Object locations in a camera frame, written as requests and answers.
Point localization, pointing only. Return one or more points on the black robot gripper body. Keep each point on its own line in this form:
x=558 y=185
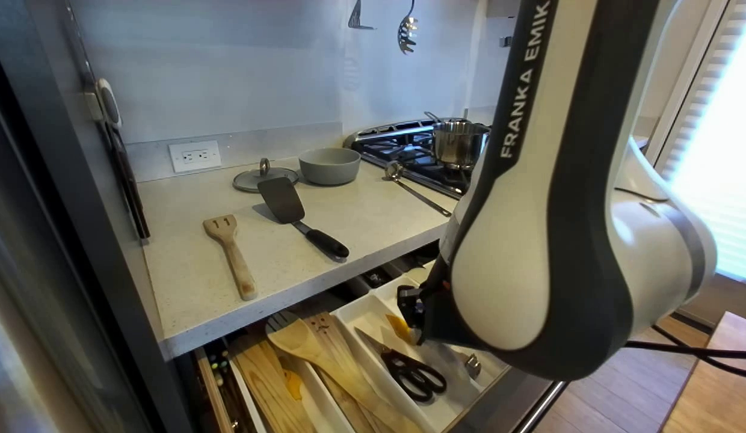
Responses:
x=411 y=309

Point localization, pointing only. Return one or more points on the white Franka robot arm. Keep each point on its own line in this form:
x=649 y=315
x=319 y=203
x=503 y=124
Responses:
x=550 y=241

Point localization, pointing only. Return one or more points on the wooden slotted spatula in drawer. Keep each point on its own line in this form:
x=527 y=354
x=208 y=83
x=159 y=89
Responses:
x=332 y=344

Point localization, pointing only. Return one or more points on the long metal spoon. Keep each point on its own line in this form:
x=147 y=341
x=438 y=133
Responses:
x=416 y=191

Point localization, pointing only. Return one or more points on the wooden spoon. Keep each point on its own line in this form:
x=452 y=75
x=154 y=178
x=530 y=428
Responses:
x=297 y=339

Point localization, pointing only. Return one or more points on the wooden kitchen drawer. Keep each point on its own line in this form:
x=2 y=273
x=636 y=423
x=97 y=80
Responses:
x=500 y=410

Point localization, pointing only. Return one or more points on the hanging metal slotted spoon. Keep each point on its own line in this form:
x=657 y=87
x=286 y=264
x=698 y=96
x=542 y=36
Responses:
x=408 y=31

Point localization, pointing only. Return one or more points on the white plastic cutlery organizer tray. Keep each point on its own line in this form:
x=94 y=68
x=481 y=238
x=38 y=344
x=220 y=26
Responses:
x=364 y=321

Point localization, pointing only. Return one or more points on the stainless gas stove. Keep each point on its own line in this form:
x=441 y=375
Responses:
x=404 y=152

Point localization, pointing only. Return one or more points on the grey round bowl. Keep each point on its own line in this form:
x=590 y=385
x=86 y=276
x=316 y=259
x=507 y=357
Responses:
x=328 y=167

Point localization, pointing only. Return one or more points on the black nylon spatula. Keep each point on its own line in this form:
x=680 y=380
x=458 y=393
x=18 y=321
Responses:
x=285 y=201

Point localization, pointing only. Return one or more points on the flat wooden turner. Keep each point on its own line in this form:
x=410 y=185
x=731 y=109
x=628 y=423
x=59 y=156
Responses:
x=266 y=387

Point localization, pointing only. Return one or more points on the stainless steel pot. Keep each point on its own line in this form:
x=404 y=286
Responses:
x=458 y=143

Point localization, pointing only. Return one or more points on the grey pot lid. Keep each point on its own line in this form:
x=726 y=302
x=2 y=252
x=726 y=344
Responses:
x=256 y=178

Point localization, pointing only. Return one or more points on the hanging metal utensil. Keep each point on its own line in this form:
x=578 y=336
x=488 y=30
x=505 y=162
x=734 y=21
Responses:
x=358 y=17

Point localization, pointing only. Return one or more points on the wooden side table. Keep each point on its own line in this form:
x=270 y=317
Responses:
x=723 y=385

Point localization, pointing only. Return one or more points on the white window blind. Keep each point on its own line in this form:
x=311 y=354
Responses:
x=725 y=160

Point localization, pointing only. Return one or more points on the dark tall cabinet panel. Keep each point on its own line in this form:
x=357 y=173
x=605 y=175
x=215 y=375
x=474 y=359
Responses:
x=60 y=303

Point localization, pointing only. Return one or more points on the dark drawer slide rail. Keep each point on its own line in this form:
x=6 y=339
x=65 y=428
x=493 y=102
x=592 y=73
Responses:
x=216 y=368

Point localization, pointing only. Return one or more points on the white wall outlet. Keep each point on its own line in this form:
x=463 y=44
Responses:
x=195 y=156

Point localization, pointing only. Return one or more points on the black wall mounted rail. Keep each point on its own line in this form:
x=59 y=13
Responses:
x=120 y=168

